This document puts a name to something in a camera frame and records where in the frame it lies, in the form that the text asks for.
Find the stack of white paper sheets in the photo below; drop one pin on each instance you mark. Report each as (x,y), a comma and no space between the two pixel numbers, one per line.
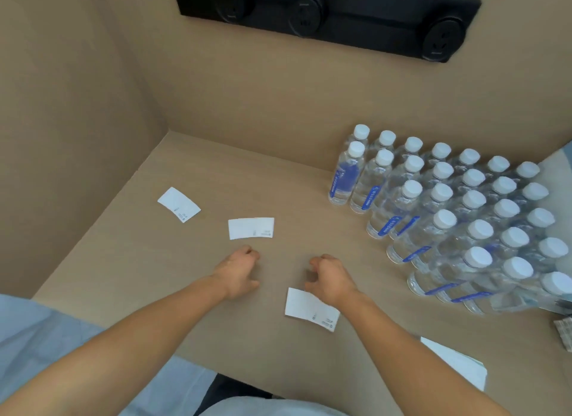
(464,362)

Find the person's right thumb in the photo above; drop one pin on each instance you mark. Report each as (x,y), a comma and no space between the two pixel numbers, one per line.
(310,281)

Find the person's right forearm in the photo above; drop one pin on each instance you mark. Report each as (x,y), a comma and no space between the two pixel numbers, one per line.
(411,362)

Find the white paper label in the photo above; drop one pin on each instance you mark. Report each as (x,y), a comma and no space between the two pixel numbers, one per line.
(304,306)
(178,204)
(250,228)

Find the black socket panel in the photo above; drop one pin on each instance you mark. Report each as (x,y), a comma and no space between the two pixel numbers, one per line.
(357,13)

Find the person's left forearm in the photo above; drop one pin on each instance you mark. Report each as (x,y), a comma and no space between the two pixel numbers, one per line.
(120,344)

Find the round black power socket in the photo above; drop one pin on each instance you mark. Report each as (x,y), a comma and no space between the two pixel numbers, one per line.
(306,13)
(443,39)
(234,2)

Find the grey foil packet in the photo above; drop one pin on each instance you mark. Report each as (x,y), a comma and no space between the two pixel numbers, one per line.
(565,333)

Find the person's left thumb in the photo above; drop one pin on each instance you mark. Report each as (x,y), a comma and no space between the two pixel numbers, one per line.
(253,284)

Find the person's right hand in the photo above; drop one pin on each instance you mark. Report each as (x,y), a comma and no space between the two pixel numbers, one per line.
(333,281)

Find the person's left hand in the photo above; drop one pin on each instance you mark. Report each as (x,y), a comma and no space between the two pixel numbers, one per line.
(234,272)

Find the group of clear water bottles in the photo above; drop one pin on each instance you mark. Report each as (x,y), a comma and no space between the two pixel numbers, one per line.
(464,223)

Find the dark trousers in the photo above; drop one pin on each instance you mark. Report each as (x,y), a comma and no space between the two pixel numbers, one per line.
(228,386)

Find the light blue shirt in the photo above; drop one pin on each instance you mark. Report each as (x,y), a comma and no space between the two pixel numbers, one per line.
(35,330)

